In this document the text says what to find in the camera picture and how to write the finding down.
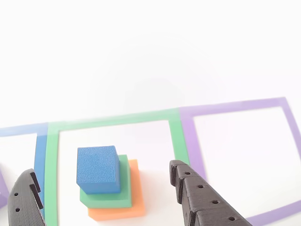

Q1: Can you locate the purple block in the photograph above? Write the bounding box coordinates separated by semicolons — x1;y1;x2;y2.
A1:
0;164;10;209

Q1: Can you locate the orange block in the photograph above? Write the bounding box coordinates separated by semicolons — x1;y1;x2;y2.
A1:
88;159;146;221

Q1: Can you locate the small blue cube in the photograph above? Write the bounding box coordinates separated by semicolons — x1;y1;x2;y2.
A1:
76;145;121;195

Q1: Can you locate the green block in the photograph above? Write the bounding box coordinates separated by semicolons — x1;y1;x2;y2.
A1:
79;154;132;209

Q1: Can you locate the green tape square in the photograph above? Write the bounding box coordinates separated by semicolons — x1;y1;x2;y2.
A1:
44;107;191;226

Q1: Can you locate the blue tape square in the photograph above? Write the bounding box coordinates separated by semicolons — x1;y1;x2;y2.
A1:
0;122;49;219

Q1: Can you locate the purple tape square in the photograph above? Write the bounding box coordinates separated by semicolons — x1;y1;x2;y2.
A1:
178;96;301;226

